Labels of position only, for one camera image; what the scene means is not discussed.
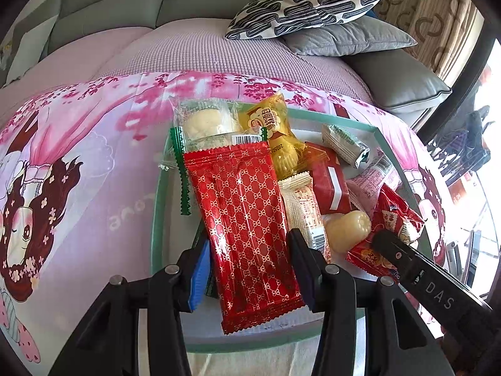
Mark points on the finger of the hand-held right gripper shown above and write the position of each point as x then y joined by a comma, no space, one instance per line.
430,290

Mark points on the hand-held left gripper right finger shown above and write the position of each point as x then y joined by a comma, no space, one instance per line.
303,274

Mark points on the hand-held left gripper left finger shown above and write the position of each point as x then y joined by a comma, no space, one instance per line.
199,278

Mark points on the teal cardboard tray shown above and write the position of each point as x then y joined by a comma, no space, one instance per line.
203,321

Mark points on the pale yellow jelly cup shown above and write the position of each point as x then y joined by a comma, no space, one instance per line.
348,227

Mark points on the cream snack packet with barcode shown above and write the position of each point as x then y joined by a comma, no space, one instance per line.
303,207

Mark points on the red patterned packet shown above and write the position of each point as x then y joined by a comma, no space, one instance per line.
242,223

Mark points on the red cartoon print snack packet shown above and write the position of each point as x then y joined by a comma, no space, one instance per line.
391,219

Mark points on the dark red packet white stripe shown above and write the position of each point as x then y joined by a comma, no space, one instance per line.
328,180

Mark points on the pink snack packet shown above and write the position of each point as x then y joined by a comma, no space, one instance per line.
366,192

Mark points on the dark green snack packet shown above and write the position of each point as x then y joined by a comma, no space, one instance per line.
181,172

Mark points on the light green snack packet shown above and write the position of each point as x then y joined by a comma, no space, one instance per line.
344,143

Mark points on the yellow bread packet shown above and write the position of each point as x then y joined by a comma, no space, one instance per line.
270,125

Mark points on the clear packet with white bun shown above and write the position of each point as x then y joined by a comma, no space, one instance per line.
207,125

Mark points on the printed cartoon blanket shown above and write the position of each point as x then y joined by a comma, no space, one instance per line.
98,188

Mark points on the dark balcony furniture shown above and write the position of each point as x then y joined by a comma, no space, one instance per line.
473,133

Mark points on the pink sofa cover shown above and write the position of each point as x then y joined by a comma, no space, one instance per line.
176,47

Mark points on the dark grey pillow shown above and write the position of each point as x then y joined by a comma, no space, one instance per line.
352,37

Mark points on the black white patterned pillow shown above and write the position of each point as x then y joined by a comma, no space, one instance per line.
305,8

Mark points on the beige patterned curtain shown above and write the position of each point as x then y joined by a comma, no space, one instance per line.
430,15

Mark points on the light grey pillow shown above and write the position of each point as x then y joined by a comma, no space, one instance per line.
31,47

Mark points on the grey sofa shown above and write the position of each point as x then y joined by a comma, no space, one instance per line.
117,0

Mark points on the black window frame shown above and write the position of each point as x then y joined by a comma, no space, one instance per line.
469,66

